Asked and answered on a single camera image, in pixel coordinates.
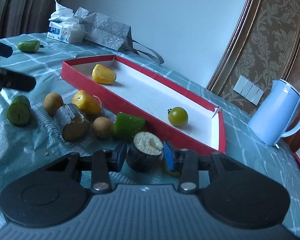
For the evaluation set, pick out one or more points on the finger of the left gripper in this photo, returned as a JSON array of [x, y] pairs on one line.
[[5, 50], [17, 81]]

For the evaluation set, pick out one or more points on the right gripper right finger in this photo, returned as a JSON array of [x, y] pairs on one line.
[[185, 162]]

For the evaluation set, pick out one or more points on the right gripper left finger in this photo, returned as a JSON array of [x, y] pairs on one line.
[[103, 162]]

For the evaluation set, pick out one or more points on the green cherry tomato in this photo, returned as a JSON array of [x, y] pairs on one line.
[[177, 116]]

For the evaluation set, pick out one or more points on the yellow pepper half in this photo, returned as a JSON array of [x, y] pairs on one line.
[[103, 75]]

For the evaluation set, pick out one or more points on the green cucumber end piece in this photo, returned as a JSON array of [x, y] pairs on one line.
[[30, 46]]

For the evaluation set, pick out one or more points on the small brown longan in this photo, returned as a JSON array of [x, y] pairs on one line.
[[103, 127]]

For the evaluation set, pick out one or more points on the cucumber slice piece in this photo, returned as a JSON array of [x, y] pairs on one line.
[[19, 111]]

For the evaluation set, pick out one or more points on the green cucumber chunk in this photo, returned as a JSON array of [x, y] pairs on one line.
[[127, 126]]

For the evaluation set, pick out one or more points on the teal checked tablecloth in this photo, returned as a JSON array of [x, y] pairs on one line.
[[24, 149]]

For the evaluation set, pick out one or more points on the brown longan fruit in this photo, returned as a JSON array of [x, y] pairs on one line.
[[52, 102]]

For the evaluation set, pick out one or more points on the yellow pepper piece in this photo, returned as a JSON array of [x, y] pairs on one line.
[[86, 103]]

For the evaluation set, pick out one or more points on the tissue pack with cat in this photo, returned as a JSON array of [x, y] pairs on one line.
[[64, 26]]

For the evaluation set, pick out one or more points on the red shallow cardboard tray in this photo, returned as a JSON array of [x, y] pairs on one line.
[[140, 92]]

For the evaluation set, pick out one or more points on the light blue electric kettle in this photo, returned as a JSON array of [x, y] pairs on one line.
[[271, 120]]

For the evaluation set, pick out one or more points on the grey patterned paper bag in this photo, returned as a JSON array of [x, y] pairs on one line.
[[108, 32]]

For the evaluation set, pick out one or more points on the white wall switch panel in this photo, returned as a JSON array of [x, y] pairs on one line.
[[248, 90]]

